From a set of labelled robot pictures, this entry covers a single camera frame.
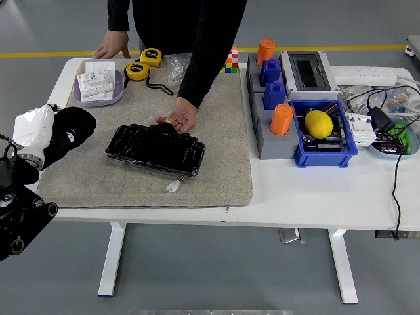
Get purple tray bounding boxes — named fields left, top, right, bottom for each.
left=72, top=68, right=125, bottom=108

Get white cart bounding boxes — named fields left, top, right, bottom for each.
left=405, top=35, right=420, bottom=62

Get grey-brown mat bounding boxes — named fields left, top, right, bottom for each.
left=36, top=58, right=254, bottom=210

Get blue plastic bin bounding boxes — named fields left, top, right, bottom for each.
left=288, top=99, right=359, bottom=169

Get grey metal plate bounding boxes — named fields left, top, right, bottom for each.
left=278, top=227, right=306, bottom=244

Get black circuit module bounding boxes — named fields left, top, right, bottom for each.
left=301, top=133, right=348, bottom=154

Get white circuit breaker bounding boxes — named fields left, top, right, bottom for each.
left=344, top=112, right=378, bottom=148

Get blue block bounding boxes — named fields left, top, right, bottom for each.
left=263, top=80, right=288, bottom=110
left=260, top=58, right=282, bottom=87

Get black desk control panel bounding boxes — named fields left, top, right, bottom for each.
left=375, top=230, right=420, bottom=240

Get grey distribution box with window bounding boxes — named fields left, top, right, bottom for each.
left=279, top=50, right=341, bottom=102

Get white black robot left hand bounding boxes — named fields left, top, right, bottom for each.
left=12, top=103, right=77, bottom=156

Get colourful puzzle cube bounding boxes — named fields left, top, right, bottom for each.
left=220, top=46, right=239, bottom=74

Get white power cord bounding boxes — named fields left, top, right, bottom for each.
left=396, top=70, right=420, bottom=116

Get light-blue tray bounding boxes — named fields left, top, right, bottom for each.
left=367, top=115, right=420, bottom=161

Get yellow lemon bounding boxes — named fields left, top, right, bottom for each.
left=304, top=110, right=334, bottom=138

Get white table leg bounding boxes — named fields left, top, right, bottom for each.
left=327, top=228, right=359, bottom=305
left=97, top=222, right=127, bottom=298

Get grey block holder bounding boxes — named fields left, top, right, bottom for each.
left=245, top=51, right=301, bottom=161

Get white connector with wires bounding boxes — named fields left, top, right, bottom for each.
left=165, top=176, right=186, bottom=194

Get yellow tape measure with strap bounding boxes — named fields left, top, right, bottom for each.
left=123, top=61, right=174, bottom=96

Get clear bag of blue parts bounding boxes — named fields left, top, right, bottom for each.
left=385, top=87, right=415, bottom=116

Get brown cylindrical capacitor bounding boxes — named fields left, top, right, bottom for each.
left=320, top=102, right=341, bottom=116

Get orange cylinder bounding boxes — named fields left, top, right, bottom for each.
left=256, top=38, right=276, bottom=66
left=269, top=104, right=295, bottom=136

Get white power strip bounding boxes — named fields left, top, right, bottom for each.
left=329, top=65, right=398, bottom=87

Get black glossy panel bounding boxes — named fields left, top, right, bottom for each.
left=104, top=123, right=207, bottom=178

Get person's right hand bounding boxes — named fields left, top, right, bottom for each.
left=92, top=30, right=131, bottom=60

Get person's left hand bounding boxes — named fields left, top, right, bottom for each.
left=155, top=97, right=198, bottom=135

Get white wall switch plate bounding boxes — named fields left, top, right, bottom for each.
left=76, top=70, right=114, bottom=97
left=80, top=91, right=114, bottom=103
left=85, top=60, right=116, bottom=83

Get black relay module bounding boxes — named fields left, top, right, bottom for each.
left=375, top=133, right=406, bottom=154

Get black rag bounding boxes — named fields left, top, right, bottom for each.
left=41, top=106, right=98, bottom=171

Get person's torso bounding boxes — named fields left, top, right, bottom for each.
left=131, top=0, right=230, bottom=56

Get green terminal block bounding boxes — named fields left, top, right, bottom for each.
left=388, top=124, right=415, bottom=155

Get clear bag of metal parts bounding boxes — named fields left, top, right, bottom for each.
left=337, top=84, right=388, bottom=114

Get clear bag of white parts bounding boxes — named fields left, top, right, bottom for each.
left=163, top=54, right=191, bottom=87

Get black power adapter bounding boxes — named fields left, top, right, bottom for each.
left=367, top=107, right=396, bottom=133

